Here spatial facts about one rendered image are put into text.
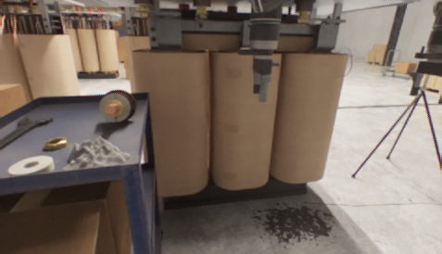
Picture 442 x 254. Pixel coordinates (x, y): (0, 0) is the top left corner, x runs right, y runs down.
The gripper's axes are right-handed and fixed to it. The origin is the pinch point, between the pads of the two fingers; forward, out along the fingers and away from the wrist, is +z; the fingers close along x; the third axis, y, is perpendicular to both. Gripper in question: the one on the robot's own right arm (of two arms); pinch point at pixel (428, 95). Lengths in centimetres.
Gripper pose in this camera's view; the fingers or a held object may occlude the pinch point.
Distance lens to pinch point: 123.8
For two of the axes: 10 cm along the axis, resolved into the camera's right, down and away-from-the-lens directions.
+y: 10.0, 0.1, 0.3
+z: -0.2, 9.4, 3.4
